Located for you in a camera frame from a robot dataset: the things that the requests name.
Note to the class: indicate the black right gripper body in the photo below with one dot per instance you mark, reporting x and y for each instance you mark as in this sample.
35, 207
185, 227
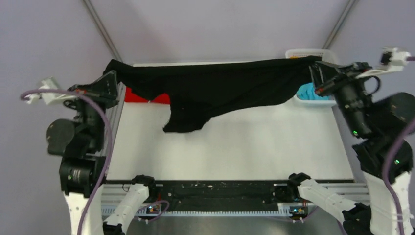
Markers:
345, 87

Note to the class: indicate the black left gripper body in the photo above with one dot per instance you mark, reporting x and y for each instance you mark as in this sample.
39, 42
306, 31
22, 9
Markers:
106, 98

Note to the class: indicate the black t shirt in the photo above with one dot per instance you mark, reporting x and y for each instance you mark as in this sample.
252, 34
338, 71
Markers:
201, 92

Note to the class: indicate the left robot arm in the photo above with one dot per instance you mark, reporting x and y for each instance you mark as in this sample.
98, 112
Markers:
82, 171

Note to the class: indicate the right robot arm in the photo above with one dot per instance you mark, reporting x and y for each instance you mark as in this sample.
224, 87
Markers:
385, 158

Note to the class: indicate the red folded t shirt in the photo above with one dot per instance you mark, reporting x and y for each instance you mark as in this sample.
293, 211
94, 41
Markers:
134, 98

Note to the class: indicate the white plastic laundry basket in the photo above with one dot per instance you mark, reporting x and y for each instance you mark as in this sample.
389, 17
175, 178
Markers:
326, 56

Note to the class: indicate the light blue t shirt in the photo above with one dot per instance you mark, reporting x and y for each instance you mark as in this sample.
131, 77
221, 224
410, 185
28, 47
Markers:
307, 92

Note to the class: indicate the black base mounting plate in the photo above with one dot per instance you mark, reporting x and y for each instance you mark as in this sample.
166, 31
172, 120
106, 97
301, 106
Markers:
222, 196

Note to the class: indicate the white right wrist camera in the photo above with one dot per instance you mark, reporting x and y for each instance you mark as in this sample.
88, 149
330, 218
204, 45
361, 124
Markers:
393, 59

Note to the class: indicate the aluminium frame rail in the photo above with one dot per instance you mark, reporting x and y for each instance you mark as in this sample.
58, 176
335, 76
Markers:
115, 190

